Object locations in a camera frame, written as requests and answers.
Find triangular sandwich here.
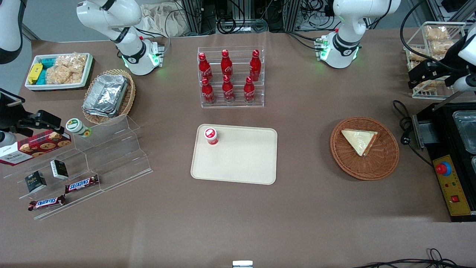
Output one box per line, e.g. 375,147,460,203
341,128,379,157

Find clear bag of fried snacks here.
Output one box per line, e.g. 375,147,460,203
414,80,444,92
425,25,450,42
407,47,428,63
431,40,455,57

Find round brown wicker basket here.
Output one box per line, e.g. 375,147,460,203
330,117,400,181

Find yellow snack packet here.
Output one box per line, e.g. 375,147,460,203
28,63,44,84

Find white plastic snack bin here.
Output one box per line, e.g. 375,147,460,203
25,53,94,91

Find steel pan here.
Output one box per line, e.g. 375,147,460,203
453,111,476,155

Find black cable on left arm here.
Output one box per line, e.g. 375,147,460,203
400,0,463,75

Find red tartan cookie box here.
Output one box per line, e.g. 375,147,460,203
0,130,72,166

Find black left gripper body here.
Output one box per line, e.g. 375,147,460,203
408,61,453,90

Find red lid yogurt cup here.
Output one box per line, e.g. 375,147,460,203
204,127,219,146

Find black machine with yellow panel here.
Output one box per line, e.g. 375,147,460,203
412,102,476,223

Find teal snack packet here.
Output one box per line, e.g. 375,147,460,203
37,58,57,85

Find clear acrylic bottle rack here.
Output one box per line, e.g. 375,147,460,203
197,46,265,109

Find black cables at arm base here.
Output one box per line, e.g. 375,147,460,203
286,31,325,51

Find beige cloth bag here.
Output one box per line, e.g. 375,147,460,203
139,4,186,38

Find coiled black background cables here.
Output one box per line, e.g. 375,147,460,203
217,15,269,35

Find beige plastic tray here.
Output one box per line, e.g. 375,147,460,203
190,124,278,185

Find small black carton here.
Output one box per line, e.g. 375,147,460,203
25,171,47,193
50,160,69,180

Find stacked aluminium foil containers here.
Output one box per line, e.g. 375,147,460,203
82,74,129,118

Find brown chocolate bar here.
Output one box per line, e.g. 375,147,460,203
65,175,100,194
28,195,66,212

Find black floor cables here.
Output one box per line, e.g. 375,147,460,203
351,248,476,268

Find aluminium frame post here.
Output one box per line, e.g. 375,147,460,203
282,0,302,32
180,0,204,35

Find white wire basket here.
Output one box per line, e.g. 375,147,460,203
403,22,467,100

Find clear bag of rice crackers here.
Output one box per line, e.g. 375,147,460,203
45,52,88,85

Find oval light wicker basket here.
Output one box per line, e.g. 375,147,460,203
82,69,136,125

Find green lid small jar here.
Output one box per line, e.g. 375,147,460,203
66,118,92,138

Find black power cable with plug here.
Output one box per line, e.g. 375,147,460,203
393,100,434,166

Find clear acrylic step display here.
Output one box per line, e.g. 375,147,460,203
3,115,153,221

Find red cola bottle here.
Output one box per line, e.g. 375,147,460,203
201,77,216,104
249,50,261,82
221,50,234,78
222,75,235,103
244,76,256,103
198,52,213,82

